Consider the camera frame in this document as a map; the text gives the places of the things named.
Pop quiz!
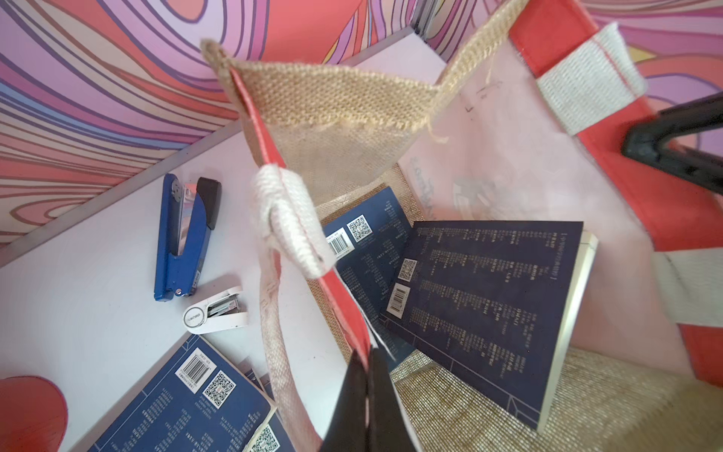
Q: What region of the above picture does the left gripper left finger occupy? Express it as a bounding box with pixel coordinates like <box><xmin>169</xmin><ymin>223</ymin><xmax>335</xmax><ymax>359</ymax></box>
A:
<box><xmin>319</xmin><ymin>352</ymin><xmax>367</xmax><ymax>452</ymax></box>

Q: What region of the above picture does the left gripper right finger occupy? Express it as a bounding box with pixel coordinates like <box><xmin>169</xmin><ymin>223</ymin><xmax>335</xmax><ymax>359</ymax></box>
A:
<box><xmin>368</xmin><ymin>348</ymin><xmax>417</xmax><ymax>452</ymax></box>

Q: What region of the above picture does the small white stapler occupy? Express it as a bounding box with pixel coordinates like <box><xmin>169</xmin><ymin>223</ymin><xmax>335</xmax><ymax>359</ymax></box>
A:
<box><xmin>182</xmin><ymin>286</ymin><xmax>250</xmax><ymax>335</ymax></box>

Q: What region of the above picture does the blue book yellow label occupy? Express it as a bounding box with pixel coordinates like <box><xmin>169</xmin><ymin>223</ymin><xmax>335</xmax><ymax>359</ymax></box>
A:
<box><xmin>323</xmin><ymin>188</ymin><xmax>413</xmax><ymax>370</ymax></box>

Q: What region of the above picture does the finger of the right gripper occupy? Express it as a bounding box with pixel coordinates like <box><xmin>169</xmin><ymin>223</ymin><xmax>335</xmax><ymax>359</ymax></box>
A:
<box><xmin>621</xmin><ymin>93</ymin><xmax>722</xmax><ymax>195</ymax></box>

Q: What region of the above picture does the red pen holder cup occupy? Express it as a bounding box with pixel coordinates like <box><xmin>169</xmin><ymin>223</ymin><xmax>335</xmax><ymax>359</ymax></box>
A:
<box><xmin>1</xmin><ymin>376</ymin><xmax>68</xmax><ymax>451</ymax></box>

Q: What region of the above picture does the middle dark blue book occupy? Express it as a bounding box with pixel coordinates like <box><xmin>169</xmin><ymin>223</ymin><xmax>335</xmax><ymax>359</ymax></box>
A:
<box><xmin>73</xmin><ymin>334</ymin><xmax>277</xmax><ymax>451</ymax></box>

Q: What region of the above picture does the top dark blue book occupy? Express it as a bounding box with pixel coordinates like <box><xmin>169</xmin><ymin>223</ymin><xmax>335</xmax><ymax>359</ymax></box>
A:
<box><xmin>383</xmin><ymin>220</ymin><xmax>599</xmax><ymax>431</ymax></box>

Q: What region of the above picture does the bottom dark blue book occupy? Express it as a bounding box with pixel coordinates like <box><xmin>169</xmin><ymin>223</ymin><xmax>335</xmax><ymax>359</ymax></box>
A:
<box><xmin>238</xmin><ymin>361</ymin><xmax>296</xmax><ymax>452</ymax></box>

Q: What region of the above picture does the dark blue book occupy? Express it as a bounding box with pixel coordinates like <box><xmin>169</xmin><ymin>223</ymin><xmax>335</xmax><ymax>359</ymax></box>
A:
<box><xmin>383</xmin><ymin>220</ymin><xmax>599</xmax><ymax>431</ymax></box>
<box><xmin>238</xmin><ymin>361</ymin><xmax>296</xmax><ymax>452</ymax></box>
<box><xmin>73</xmin><ymin>334</ymin><xmax>277</xmax><ymax>451</ymax></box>

